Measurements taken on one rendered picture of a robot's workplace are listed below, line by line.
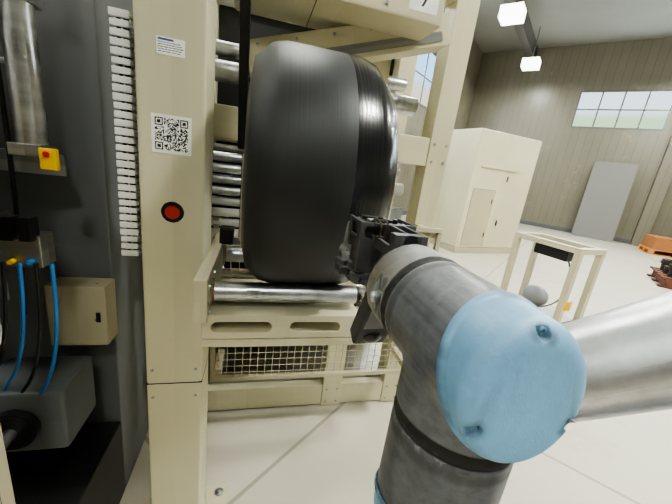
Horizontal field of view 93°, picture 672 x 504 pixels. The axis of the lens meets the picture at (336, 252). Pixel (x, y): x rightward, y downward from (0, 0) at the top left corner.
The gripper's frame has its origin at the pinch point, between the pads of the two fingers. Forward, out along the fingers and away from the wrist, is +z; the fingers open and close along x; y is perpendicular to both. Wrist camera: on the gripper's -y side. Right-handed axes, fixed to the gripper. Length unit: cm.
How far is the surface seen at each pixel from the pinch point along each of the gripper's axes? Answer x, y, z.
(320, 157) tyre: 5.2, 13.9, 7.8
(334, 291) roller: -3.8, -16.0, 19.8
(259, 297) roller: 13.5, -17.7, 19.3
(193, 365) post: 29, -40, 27
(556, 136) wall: -900, 181, 847
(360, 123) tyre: -1.6, 20.6, 9.8
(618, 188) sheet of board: -993, 44, 678
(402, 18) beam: -23, 56, 54
